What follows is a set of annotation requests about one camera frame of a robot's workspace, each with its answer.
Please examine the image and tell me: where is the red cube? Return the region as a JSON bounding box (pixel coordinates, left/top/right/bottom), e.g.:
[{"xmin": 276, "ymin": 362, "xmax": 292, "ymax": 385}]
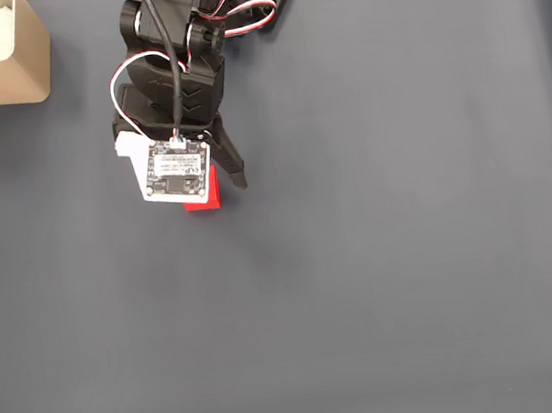
[{"xmin": 176, "ymin": 164, "xmax": 225, "ymax": 215}]

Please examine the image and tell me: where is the gray table mat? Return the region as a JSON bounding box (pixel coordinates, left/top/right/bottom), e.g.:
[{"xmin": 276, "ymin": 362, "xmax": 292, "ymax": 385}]
[{"xmin": 0, "ymin": 0, "xmax": 552, "ymax": 413}]

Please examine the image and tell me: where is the black camera cable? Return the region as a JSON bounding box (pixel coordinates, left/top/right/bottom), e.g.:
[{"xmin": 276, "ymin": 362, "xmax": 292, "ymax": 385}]
[{"xmin": 137, "ymin": 0, "xmax": 191, "ymax": 143}]

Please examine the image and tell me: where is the camera board on white mount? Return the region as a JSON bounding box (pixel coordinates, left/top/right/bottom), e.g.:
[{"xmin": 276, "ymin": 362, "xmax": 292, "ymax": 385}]
[{"xmin": 112, "ymin": 120, "xmax": 220, "ymax": 215}]

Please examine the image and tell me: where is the white red servo wire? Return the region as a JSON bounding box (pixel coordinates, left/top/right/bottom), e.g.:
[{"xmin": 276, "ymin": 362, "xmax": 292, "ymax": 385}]
[
  {"xmin": 182, "ymin": 0, "xmax": 281, "ymax": 45},
  {"xmin": 104, "ymin": 45, "xmax": 197, "ymax": 138}
]

